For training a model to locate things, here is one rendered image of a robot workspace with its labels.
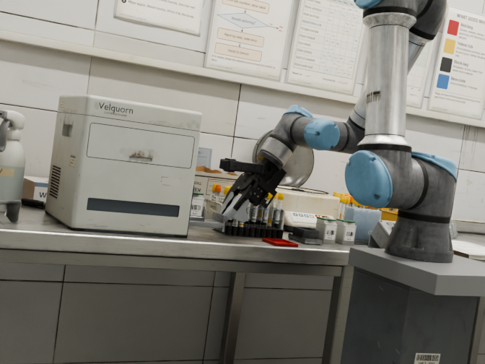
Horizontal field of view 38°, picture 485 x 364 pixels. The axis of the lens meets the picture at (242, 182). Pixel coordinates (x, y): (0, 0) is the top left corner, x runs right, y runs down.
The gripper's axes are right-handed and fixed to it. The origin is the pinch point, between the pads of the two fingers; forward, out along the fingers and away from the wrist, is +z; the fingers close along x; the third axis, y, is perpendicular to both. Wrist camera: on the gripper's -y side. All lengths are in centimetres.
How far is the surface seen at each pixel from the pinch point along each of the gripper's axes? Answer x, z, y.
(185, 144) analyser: -4.5, -7.9, -20.6
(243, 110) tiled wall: 60, -43, 13
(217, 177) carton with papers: 24.8, -12.4, 3.9
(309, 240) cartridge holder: -1.4, -10.0, 24.5
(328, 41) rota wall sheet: 58, -83, 24
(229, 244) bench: -8.4, 4.7, 1.7
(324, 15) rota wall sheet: 58, -88, 17
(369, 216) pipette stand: 6, -28, 42
